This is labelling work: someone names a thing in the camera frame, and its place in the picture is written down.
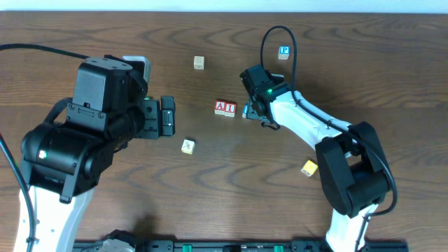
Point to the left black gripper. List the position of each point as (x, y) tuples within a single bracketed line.
[(166, 116)]

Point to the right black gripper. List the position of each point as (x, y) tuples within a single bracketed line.
[(250, 110)]

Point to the blue number 2 block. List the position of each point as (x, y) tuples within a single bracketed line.
[(245, 110)]

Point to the red letter I block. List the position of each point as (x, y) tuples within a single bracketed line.
[(230, 109)]

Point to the red letter A block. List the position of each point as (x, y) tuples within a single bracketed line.
[(219, 108)]

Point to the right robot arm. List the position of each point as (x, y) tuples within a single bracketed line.
[(355, 176)]

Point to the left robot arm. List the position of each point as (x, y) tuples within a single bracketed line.
[(64, 156)]

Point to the blue letter P block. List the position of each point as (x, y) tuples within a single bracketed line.
[(284, 52)]

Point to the plain wooden block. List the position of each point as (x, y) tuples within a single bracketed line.
[(198, 62)]

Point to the wooden block with drawing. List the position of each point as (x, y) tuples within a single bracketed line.
[(188, 146)]

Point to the yellow wooden block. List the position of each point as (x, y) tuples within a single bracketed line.
[(309, 168)]

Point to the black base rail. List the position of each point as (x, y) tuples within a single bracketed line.
[(300, 245)]

